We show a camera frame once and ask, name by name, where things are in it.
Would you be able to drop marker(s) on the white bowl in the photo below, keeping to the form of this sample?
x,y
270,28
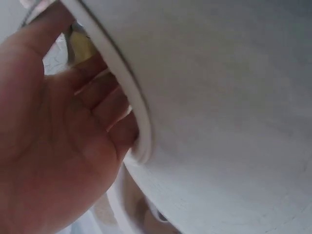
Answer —
x,y
207,97

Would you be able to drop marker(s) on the person's left thumb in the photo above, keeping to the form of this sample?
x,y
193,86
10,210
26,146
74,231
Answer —
x,y
48,31

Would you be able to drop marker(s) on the person's left hand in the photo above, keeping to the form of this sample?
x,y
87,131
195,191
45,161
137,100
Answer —
x,y
48,136

